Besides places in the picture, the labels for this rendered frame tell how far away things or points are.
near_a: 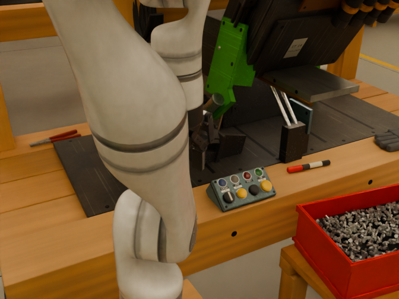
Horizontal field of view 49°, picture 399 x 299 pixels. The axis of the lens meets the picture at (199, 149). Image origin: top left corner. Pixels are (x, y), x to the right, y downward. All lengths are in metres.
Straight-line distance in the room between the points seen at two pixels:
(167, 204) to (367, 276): 0.60
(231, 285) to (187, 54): 1.64
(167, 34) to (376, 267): 0.64
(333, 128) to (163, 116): 1.16
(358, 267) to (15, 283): 0.67
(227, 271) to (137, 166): 1.81
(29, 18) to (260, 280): 1.48
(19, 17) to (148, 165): 1.08
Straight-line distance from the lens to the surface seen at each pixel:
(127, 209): 0.56
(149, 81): 0.36
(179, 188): 0.46
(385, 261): 0.98
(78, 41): 0.32
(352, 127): 1.52
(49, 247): 1.00
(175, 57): 0.59
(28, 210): 1.16
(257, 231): 1.13
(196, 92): 0.62
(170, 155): 0.40
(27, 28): 1.44
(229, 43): 1.19
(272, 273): 2.20
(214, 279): 2.15
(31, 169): 1.33
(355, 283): 0.98
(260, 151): 1.31
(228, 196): 1.04
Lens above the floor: 1.53
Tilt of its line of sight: 29 degrees down
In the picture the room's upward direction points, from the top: straight up
